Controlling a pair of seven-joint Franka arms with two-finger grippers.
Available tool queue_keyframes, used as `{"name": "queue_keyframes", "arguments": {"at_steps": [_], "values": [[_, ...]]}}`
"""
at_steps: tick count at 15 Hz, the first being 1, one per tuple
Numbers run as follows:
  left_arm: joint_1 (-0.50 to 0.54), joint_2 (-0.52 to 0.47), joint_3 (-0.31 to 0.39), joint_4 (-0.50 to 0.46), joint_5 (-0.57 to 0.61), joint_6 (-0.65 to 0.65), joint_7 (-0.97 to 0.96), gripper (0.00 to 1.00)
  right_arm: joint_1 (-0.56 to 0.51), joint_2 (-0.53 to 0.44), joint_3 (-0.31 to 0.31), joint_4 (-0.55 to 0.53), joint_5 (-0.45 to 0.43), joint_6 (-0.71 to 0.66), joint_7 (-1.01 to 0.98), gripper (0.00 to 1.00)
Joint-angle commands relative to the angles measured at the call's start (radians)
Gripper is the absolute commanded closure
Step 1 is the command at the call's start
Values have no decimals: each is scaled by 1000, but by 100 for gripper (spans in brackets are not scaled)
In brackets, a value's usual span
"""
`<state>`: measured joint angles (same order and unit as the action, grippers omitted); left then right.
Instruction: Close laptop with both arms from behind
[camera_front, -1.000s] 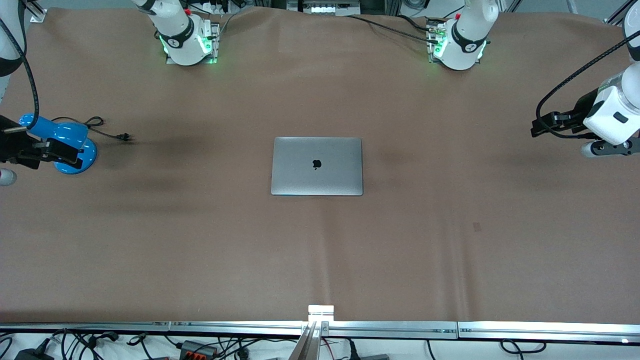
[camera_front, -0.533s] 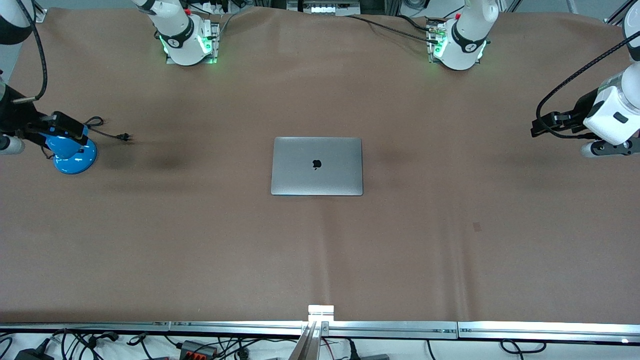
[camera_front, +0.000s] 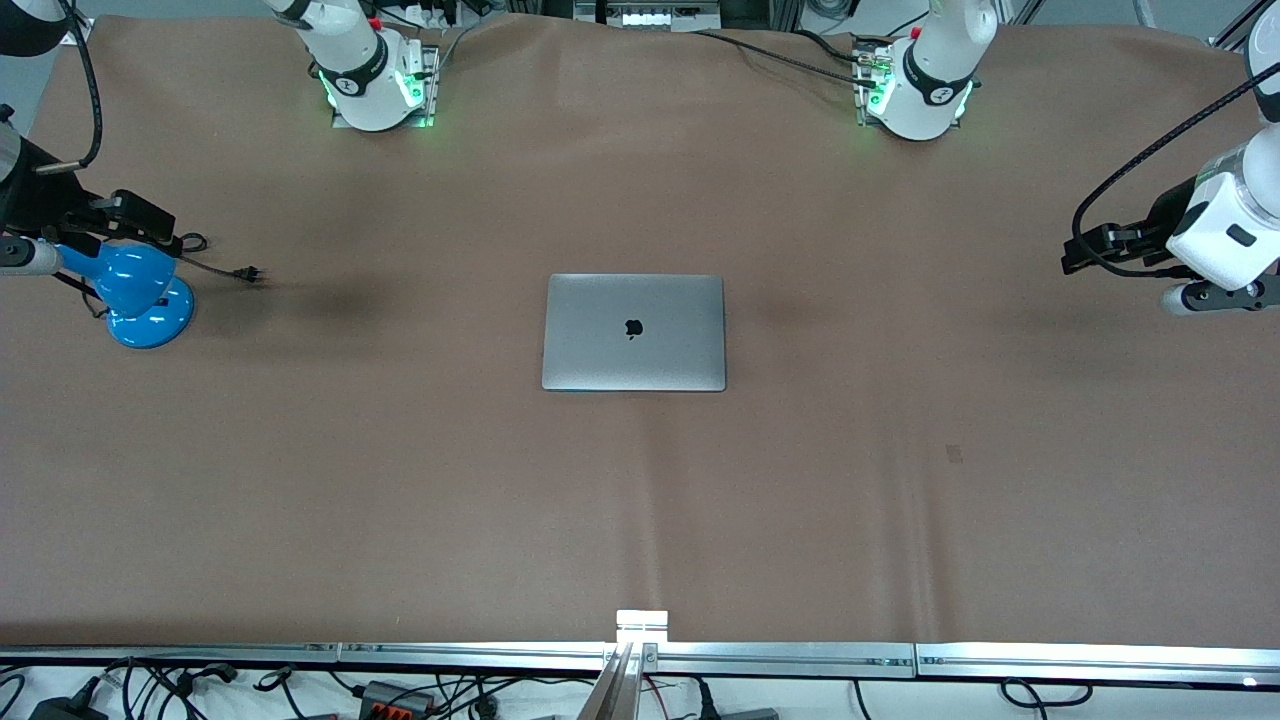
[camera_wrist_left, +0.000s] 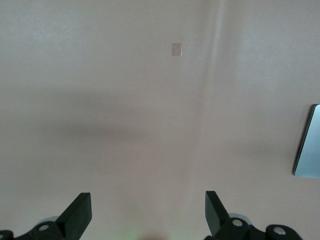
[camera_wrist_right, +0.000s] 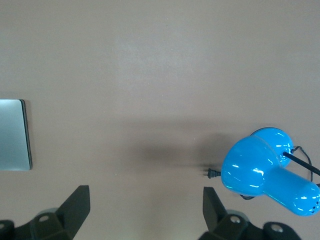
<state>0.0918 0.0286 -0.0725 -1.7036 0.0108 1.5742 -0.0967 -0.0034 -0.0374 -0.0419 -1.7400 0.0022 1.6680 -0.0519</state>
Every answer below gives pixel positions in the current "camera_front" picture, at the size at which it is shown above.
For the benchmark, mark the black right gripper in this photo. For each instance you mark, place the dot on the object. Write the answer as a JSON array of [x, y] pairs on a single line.
[[38, 197]]

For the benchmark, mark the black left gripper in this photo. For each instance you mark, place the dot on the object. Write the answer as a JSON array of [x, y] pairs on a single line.
[[1160, 226]]

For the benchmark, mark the grey laptop with black keyboard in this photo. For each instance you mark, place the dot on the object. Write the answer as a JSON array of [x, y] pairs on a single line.
[[634, 330]]

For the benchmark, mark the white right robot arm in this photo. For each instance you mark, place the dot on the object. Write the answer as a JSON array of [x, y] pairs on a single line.
[[360, 60]]

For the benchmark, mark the blue desk lamp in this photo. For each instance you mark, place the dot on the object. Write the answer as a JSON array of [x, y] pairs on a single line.
[[145, 305]]

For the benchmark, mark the black power adapter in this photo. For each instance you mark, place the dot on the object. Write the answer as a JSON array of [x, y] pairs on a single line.
[[62, 708]]

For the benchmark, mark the white power strip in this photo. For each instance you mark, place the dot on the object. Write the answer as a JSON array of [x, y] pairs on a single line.
[[660, 14]]

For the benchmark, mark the brown table cover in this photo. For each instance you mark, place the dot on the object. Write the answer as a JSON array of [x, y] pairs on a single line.
[[640, 500]]

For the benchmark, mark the grey connector with orange levers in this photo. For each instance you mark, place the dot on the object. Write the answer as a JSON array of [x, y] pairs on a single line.
[[398, 697]]

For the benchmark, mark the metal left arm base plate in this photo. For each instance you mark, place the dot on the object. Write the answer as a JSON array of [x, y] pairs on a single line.
[[867, 52]]

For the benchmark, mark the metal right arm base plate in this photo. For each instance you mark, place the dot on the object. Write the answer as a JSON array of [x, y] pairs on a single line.
[[429, 60]]

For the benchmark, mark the aluminium table edge rail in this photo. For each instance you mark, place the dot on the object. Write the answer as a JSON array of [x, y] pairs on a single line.
[[780, 658], [170, 652], [470, 655], [1100, 662]]

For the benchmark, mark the shiny metal bracket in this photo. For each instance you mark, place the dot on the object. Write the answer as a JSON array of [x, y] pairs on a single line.
[[642, 625]]

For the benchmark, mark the aluminium camera mount pole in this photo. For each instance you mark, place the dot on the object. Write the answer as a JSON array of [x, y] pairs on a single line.
[[618, 690]]

